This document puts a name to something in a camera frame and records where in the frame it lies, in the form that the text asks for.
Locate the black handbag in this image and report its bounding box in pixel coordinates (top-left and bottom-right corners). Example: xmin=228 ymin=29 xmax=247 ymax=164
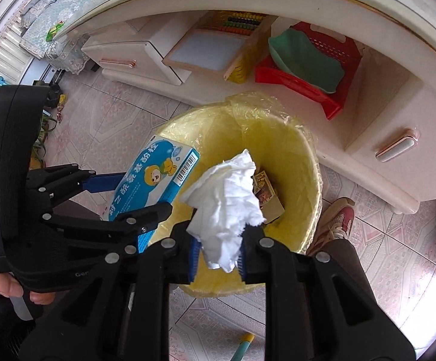
xmin=33 ymin=80 xmax=63 ymax=109

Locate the yellow lined trash bin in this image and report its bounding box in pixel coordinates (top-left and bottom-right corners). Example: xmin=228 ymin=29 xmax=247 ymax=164
xmin=152 ymin=91 xmax=322 ymax=298

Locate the blue bear medicine box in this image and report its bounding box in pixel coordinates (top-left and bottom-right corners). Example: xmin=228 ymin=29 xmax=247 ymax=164
xmin=103 ymin=134 xmax=201 ymax=255

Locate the white tissue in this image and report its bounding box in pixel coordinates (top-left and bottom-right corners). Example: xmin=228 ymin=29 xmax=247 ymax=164
xmin=180 ymin=149 xmax=265 ymax=273

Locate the wooden framed board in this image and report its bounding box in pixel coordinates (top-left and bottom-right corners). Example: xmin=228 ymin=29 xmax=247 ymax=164
xmin=163 ymin=11 xmax=277 ymax=84

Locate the brown patterned carton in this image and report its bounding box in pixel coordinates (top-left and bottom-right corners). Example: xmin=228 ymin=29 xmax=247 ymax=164
xmin=253 ymin=170 xmax=285 ymax=224

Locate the quilted blue sofa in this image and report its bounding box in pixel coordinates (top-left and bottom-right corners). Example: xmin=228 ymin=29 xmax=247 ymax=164
xmin=20 ymin=0 xmax=105 ymax=60

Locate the white radiator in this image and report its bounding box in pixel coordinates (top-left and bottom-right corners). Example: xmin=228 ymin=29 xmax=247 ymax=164
xmin=0 ymin=15 xmax=33 ymax=85

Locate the red plastic basket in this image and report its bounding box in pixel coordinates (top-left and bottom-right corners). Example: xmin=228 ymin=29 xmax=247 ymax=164
xmin=255 ymin=21 xmax=362 ymax=120

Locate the green snack packet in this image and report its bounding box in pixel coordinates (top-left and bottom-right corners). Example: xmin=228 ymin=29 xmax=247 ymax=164
xmin=45 ymin=20 xmax=65 ymax=42

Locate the person's shoe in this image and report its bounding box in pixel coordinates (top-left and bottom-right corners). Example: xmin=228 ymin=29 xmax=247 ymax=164
xmin=307 ymin=197 xmax=355 ymax=255

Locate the person's left hand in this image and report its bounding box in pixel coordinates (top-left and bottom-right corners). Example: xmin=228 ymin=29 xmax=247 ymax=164
xmin=0 ymin=273 xmax=56 ymax=305

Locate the cream coffee table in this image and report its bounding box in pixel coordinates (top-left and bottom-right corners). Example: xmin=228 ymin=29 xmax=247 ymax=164
xmin=58 ymin=0 xmax=436 ymax=213

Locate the person's grey trouser leg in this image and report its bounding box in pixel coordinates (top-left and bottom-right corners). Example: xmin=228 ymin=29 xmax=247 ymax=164
xmin=310 ymin=239 xmax=376 ymax=317

